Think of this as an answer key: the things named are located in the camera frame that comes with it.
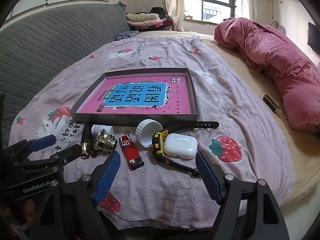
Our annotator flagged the black and yellow wristwatch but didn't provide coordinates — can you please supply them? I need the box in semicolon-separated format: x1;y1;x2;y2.
152;121;220;178

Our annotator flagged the red patterned garment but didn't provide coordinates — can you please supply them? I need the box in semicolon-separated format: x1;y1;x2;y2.
156;20;173;31

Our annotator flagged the small white bottle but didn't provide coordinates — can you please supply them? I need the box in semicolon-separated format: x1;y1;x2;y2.
91;124;115;138

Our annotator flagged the white ribbed bottle cap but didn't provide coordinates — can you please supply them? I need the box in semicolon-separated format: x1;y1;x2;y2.
136;119;163;148

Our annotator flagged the cream curtain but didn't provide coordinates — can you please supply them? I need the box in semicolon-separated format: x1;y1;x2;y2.
164;0;185;32

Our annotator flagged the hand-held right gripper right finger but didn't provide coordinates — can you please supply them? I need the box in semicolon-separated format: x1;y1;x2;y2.
195;151;290;240

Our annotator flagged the black and gold mattress label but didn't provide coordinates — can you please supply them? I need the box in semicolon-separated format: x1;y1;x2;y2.
262;94;283;117

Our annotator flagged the black and gold tube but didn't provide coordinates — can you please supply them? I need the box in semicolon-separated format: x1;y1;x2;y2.
80;123;91;159

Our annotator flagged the shallow grey cardboard box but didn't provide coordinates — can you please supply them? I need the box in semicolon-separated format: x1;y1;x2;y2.
70;68;200;126

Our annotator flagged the folded cream blanket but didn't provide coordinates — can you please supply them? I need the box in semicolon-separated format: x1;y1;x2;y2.
126;12;160;22

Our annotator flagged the black television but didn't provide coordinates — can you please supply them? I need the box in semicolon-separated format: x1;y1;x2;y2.
307;22;320;55

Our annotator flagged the pink quilt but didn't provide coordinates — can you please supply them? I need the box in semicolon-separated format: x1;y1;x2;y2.
214;17;320;133

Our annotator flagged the pink and blue book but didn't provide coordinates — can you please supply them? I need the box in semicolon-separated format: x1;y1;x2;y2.
76;76;192;115

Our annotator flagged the folded pink blanket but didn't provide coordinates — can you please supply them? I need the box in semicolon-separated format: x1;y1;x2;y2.
129;19;163;28

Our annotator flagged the dark floral cloth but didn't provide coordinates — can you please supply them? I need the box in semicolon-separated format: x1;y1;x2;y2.
114;31;139;41

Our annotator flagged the white earbuds case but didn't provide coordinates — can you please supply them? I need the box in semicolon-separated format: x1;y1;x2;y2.
164;133;198;160

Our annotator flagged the strawberry printed blanket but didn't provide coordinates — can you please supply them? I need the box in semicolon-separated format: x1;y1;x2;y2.
9;36;295;230

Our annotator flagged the grey quilted headboard cover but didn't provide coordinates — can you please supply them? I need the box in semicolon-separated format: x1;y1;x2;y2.
0;4;130;130

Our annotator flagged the window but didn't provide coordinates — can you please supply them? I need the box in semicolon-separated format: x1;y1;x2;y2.
184;0;244;24

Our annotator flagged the red lighter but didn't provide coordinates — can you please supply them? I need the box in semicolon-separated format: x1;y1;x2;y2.
119;135;145;168

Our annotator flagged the beige mattress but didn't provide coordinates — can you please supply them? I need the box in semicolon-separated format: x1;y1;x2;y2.
132;30;320;205

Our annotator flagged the black garment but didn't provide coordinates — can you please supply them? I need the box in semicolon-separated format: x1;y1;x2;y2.
150;7;167;19

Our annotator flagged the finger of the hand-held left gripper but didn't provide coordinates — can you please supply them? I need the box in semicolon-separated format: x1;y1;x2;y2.
14;144;84;176
4;134;57;161

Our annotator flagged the sheer white curtain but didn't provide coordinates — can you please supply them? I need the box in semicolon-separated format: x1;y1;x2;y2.
241;0;258;22

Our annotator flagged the silver metal knob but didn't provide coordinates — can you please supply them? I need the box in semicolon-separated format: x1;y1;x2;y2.
93;129;118;153

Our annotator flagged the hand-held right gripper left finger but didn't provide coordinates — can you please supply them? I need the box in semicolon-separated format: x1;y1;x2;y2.
29;151;121;240

